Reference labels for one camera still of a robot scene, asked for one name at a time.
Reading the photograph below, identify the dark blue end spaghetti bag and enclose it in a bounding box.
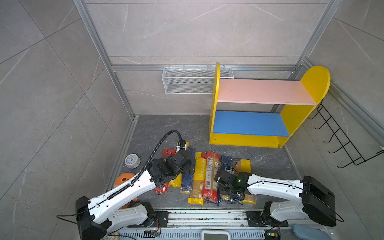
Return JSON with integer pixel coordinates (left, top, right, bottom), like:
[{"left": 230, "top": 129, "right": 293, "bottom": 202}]
[{"left": 231, "top": 162, "right": 242, "bottom": 205}]

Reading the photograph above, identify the yellow end spaghetti bag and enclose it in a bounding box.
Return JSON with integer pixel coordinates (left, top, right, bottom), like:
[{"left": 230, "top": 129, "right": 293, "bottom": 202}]
[{"left": 241, "top": 159, "right": 257, "bottom": 205}]

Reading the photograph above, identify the red label spaghetti bag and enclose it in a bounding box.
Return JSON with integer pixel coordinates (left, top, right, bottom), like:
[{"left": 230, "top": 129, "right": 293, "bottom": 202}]
[{"left": 202, "top": 152, "right": 221, "bottom": 204}]

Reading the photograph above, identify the blue Sankara spaghetti bag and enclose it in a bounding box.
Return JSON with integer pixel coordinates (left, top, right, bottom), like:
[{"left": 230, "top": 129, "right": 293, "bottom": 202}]
[{"left": 218, "top": 155, "right": 234, "bottom": 205}]

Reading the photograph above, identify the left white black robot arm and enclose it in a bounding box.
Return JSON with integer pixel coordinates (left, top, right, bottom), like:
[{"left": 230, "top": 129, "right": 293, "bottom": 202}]
[{"left": 75, "top": 149, "right": 196, "bottom": 240}]

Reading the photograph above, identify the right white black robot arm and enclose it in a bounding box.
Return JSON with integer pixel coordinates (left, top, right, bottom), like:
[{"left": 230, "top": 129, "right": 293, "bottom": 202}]
[{"left": 215, "top": 170, "right": 343, "bottom": 227}]

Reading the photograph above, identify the yellow pink blue wooden shelf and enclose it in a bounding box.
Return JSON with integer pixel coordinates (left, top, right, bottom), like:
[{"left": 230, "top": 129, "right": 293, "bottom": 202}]
[{"left": 209, "top": 63, "right": 331, "bottom": 148}]

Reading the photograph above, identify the yellow label spaghetti bag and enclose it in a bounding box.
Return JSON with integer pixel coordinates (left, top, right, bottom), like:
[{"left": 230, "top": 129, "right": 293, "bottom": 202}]
[{"left": 169, "top": 149, "right": 182, "bottom": 188}]

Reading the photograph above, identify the blue Barilla spaghetti box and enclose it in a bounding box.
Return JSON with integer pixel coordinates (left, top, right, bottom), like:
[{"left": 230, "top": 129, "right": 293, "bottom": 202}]
[{"left": 180, "top": 148, "right": 196, "bottom": 195}]

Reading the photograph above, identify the white analog alarm clock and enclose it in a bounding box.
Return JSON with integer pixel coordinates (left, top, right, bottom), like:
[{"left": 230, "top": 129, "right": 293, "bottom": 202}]
[{"left": 125, "top": 154, "right": 141, "bottom": 169}]

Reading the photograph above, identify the orange plush toy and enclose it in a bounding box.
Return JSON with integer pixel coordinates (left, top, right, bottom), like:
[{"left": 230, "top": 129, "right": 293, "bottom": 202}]
[{"left": 114, "top": 172, "right": 139, "bottom": 210}]

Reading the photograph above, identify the yellow Pastatime spaghetti bag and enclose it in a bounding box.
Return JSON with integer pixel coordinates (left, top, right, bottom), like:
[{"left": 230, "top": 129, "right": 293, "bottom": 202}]
[{"left": 188, "top": 152, "right": 208, "bottom": 206}]

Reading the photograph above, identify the white digital scale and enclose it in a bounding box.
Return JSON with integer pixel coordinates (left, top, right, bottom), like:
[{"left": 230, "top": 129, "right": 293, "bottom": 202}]
[{"left": 201, "top": 230, "right": 231, "bottom": 240}]

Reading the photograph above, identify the blue grey cloth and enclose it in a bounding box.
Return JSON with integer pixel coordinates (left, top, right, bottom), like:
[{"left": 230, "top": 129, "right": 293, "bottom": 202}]
[{"left": 292, "top": 224, "right": 332, "bottom": 240}]

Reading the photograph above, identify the left black cable conduit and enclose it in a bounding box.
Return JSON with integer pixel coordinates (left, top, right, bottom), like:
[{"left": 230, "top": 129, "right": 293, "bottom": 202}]
[{"left": 128, "top": 129, "right": 183, "bottom": 185}]

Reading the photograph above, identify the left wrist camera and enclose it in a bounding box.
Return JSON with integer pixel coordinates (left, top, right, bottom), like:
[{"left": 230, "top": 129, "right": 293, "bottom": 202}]
[{"left": 176, "top": 140, "right": 189, "bottom": 152}]

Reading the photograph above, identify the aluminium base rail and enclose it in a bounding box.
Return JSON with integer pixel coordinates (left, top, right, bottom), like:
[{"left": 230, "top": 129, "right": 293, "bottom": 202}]
[{"left": 101, "top": 209, "right": 331, "bottom": 240}]

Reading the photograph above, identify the white wire mesh basket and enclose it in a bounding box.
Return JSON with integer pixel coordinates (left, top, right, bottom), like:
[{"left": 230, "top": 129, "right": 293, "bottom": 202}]
[{"left": 162, "top": 67, "right": 215, "bottom": 95}]

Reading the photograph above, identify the black wire hook rack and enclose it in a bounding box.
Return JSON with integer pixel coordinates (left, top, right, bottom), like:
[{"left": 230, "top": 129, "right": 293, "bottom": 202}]
[{"left": 308, "top": 101, "right": 384, "bottom": 169}]

